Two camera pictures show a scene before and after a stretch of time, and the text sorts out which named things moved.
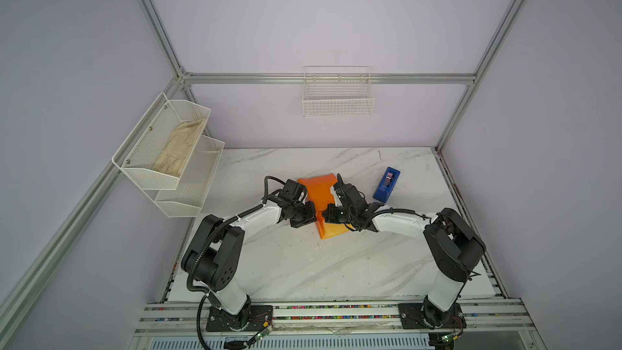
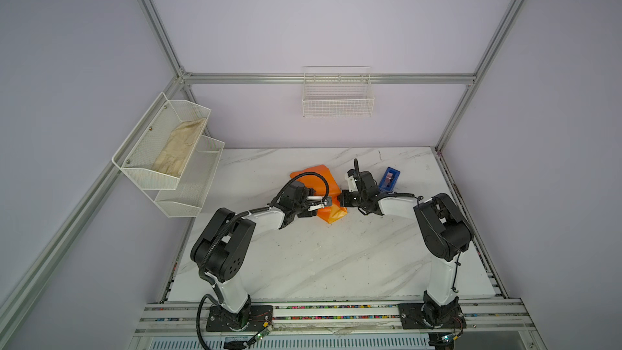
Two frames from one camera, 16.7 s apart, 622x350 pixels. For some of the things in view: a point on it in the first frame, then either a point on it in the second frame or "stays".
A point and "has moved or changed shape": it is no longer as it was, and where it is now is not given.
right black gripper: x=326 y=214 to x=342 y=204
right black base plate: x=410 y=317 stays
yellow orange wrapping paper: x=318 y=193 has moved or changed shape
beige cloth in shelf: x=172 y=158 stays
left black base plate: x=252 y=318 stays
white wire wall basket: x=338 y=91 stays
